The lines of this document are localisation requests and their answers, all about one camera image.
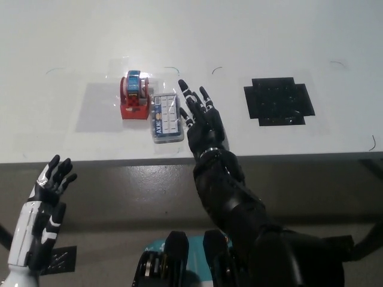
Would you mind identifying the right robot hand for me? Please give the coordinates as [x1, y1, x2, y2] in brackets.
[178, 79, 227, 159]

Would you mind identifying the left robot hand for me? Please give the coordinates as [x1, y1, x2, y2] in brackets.
[7, 154, 78, 274]

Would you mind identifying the clear plastic screw box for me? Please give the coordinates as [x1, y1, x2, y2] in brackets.
[149, 93, 185, 145]

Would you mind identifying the red tape dispenser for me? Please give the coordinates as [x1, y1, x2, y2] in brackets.
[120, 70, 154, 121]

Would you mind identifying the black tape patch, cross-shaped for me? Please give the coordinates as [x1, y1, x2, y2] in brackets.
[244, 77, 316, 127]

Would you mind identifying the black table leg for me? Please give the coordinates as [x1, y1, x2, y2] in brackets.
[0, 224, 14, 252]
[352, 221, 383, 264]

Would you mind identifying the clear film sheet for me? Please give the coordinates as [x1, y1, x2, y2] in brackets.
[74, 56, 180, 134]

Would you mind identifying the black and teal robot body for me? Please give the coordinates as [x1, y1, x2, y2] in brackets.
[133, 230, 240, 287]

